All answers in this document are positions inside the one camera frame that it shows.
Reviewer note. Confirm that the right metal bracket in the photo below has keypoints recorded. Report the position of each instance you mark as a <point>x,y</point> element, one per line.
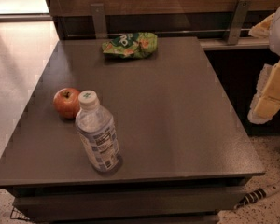
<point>237,21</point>

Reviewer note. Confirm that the red apple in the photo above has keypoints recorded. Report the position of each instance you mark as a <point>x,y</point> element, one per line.
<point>66,102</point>

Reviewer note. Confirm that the metal bracket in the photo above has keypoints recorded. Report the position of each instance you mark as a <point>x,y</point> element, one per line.
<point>237,21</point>
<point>99,22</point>

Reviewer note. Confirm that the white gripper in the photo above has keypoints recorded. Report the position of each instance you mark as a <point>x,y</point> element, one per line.
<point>266,102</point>

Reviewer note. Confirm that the grey drawer cabinet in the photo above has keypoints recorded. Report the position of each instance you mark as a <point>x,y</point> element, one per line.
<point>137,203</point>

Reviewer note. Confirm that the clear blue-label plastic bottle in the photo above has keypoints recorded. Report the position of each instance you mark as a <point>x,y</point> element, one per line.
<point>97,132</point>

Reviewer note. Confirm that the left metal bracket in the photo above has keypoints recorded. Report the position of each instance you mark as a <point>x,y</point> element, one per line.
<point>99,22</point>

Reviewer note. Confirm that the green rice chip bag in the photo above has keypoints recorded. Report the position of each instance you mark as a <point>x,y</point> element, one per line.
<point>131,46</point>

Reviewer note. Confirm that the wire rack on floor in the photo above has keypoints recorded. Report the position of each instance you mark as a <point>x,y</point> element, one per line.
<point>18,215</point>

